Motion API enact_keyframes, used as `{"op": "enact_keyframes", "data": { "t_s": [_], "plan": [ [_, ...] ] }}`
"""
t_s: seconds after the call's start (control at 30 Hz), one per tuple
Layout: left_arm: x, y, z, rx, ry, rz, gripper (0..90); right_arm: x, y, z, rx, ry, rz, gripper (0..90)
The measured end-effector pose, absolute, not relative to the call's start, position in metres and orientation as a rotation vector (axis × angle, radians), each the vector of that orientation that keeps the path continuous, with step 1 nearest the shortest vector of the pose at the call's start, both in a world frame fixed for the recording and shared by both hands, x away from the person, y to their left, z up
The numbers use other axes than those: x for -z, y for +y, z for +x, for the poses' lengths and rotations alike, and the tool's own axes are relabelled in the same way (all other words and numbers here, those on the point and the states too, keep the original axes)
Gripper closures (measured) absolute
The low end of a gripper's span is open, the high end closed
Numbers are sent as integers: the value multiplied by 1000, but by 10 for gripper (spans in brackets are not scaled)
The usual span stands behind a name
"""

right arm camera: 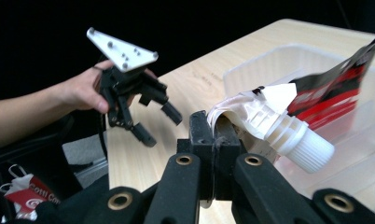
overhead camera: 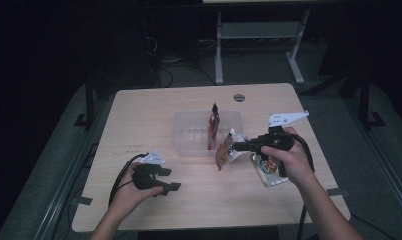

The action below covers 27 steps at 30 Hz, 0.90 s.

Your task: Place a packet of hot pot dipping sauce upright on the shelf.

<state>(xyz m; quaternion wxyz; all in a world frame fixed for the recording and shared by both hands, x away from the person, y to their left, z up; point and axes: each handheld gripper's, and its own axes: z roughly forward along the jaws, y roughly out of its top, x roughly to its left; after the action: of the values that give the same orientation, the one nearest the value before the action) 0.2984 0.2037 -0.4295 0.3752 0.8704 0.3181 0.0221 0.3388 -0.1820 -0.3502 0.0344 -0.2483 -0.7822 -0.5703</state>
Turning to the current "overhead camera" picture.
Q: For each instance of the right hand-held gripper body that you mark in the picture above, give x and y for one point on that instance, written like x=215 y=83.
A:
x=277 y=140

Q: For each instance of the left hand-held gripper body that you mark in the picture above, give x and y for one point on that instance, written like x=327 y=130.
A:
x=147 y=175

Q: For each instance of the red-brown snack packet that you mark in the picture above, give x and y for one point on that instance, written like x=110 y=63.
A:
x=226 y=151

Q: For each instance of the black red snack packet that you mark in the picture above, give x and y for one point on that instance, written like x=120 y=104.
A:
x=213 y=128

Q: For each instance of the clear plastic container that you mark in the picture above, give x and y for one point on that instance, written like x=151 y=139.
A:
x=192 y=133

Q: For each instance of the person's right hand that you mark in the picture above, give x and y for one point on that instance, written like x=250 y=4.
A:
x=294 y=160

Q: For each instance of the person's left hand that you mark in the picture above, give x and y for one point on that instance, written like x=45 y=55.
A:
x=132 y=196

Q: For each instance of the grey table grommet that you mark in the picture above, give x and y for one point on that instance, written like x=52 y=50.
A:
x=239 y=97

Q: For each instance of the grey tape strip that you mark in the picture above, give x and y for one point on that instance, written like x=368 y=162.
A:
x=85 y=200
x=337 y=192

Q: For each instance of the black metal stand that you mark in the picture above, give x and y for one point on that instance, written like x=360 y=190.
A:
x=89 y=103
x=365 y=103

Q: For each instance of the white desk frame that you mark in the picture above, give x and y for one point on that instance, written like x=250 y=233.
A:
x=259 y=30

